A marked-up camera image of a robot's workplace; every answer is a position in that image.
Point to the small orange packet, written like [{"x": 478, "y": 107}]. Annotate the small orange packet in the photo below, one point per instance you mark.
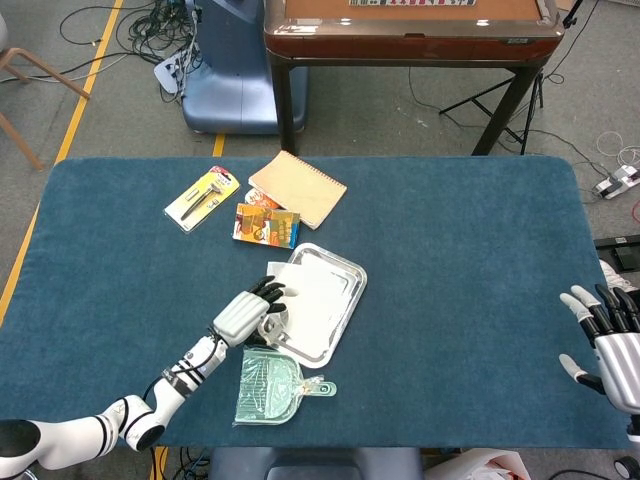
[{"x": 260, "y": 199}]

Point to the black tripod stand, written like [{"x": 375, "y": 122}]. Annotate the black tripod stand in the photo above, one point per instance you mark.
[{"x": 474, "y": 98}]

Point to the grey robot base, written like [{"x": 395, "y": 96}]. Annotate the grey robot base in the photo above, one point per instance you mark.
[{"x": 310, "y": 465}]

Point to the white plastic bag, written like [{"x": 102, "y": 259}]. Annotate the white plastic bag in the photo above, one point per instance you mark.
[{"x": 480, "y": 465}]

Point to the blue machine base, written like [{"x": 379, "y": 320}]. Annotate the blue machine base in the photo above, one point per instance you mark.
[{"x": 230, "y": 75}]

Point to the orange and blue cardboard box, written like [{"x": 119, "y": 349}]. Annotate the orange and blue cardboard box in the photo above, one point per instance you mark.
[{"x": 265, "y": 225}]

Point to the razor in yellow blister pack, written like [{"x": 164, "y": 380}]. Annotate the razor in yellow blister pack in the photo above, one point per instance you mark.
[{"x": 202, "y": 197}]

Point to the brown mahjong table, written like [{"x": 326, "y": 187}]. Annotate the brown mahjong table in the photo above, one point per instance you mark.
[{"x": 400, "y": 45}]

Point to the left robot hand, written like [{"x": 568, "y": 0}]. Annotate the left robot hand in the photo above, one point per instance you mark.
[{"x": 240, "y": 317}]

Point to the tan spiral notebook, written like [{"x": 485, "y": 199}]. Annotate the tan spiral notebook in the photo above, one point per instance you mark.
[{"x": 300, "y": 185}]

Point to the white chair with wooden legs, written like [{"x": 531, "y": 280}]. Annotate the white chair with wooden legs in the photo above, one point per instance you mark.
[{"x": 50, "y": 75}]

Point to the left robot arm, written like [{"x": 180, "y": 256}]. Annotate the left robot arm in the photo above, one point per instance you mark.
[{"x": 75, "y": 435}]

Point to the blue table mat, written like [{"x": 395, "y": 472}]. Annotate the blue table mat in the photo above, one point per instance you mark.
[{"x": 450, "y": 300}]

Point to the silver metal tray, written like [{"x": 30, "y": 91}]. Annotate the silver metal tray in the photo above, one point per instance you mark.
[{"x": 356, "y": 281}]

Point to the white paper sheet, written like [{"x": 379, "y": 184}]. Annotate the white paper sheet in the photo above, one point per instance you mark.
[{"x": 315, "y": 310}]

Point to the green dustpan brush set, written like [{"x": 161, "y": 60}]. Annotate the green dustpan brush set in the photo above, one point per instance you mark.
[{"x": 265, "y": 390}]

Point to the white power strip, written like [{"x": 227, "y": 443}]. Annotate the white power strip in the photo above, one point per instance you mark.
[{"x": 615, "y": 182}]

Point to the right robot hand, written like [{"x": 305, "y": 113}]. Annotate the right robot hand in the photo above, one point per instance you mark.
[{"x": 622, "y": 365}]

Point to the white shoe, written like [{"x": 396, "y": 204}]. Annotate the white shoe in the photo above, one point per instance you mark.
[{"x": 611, "y": 275}]

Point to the black foot pedal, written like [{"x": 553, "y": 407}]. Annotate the black foot pedal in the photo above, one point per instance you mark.
[{"x": 625, "y": 252}]

